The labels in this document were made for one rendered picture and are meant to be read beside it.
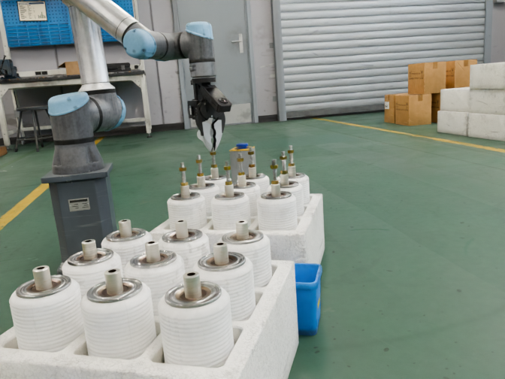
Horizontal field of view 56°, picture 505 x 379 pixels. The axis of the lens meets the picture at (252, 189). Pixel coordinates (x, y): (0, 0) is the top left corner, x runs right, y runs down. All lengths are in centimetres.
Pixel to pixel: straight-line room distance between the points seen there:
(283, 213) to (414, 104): 395
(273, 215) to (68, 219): 66
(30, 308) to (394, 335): 68
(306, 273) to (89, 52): 97
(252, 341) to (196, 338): 9
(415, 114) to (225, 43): 273
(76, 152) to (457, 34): 666
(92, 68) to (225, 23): 496
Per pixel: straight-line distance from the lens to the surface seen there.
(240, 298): 73
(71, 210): 149
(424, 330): 107
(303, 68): 660
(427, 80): 504
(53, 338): 75
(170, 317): 62
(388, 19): 711
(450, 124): 424
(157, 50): 135
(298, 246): 109
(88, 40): 161
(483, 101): 391
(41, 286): 76
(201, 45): 139
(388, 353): 99
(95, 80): 160
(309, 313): 101
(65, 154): 149
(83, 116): 149
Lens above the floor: 52
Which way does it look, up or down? 13 degrees down
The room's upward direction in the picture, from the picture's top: 4 degrees counter-clockwise
